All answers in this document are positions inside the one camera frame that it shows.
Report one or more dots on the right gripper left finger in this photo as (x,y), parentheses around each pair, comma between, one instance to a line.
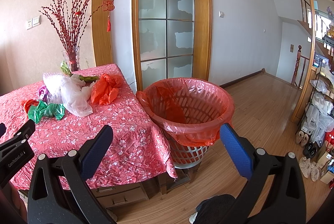
(58,190)

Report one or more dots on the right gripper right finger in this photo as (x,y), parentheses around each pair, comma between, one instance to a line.
(286,200)

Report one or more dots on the green plastic bag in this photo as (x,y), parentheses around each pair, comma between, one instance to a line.
(48,110)

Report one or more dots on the purple plastic bag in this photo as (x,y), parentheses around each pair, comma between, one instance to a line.
(43,93)

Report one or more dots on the white translucent plastic bag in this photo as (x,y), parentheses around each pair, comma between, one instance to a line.
(72,92)

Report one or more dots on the orange plastic bag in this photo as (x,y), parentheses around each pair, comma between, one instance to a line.
(106,89)

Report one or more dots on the white sneakers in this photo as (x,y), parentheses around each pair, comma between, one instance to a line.
(309,169)

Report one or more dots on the wooden cabinet drawers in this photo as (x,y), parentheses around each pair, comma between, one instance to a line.
(121,195)

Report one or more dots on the black metal storage shelf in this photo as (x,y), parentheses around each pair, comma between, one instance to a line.
(316,126)

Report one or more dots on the pink floral tablecloth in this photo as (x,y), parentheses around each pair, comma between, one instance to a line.
(139,150)

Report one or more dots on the glass vase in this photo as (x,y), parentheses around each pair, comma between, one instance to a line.
(72,60)

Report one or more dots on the white laundry basket bin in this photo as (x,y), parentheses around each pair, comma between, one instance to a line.
(193,114)

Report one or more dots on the wooden stair railing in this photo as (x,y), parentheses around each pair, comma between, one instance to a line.
(299,68)

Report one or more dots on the red berry branches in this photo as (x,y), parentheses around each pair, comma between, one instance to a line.
(69,19)

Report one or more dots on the red Chinese knot ornament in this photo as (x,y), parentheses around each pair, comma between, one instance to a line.
(108,6)

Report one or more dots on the frosted glass sliding door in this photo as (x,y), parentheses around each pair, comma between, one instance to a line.
(166,36)

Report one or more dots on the wall switch plate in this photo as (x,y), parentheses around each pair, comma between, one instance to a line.
(33,22)

